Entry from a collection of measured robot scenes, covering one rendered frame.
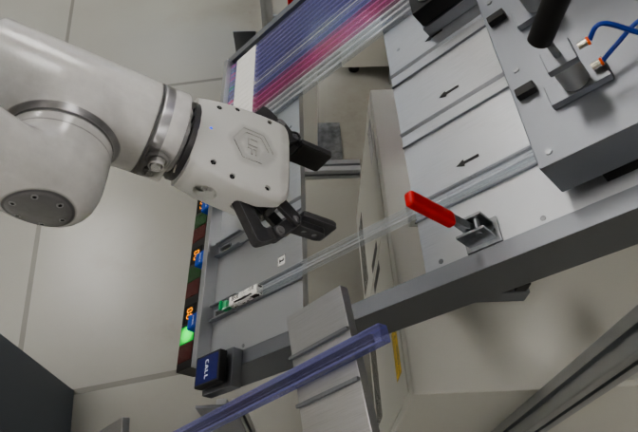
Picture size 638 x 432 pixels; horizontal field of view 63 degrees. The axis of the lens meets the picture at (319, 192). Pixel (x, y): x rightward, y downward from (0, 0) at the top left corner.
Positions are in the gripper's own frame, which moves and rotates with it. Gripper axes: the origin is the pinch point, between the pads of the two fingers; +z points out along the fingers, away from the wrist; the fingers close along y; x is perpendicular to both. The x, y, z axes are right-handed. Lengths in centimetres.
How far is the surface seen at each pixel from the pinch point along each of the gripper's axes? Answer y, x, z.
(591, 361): -11.6, -1.0, 40.7
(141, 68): 145, 124, -1
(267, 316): -4.2, 21.9, 6.3
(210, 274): 6.3, 33.6, 2.5
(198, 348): -5.7, 33.5, 1.8
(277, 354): -10.0, 19.6, 6.7
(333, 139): 100, 78, 64
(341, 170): 60, 53, 47
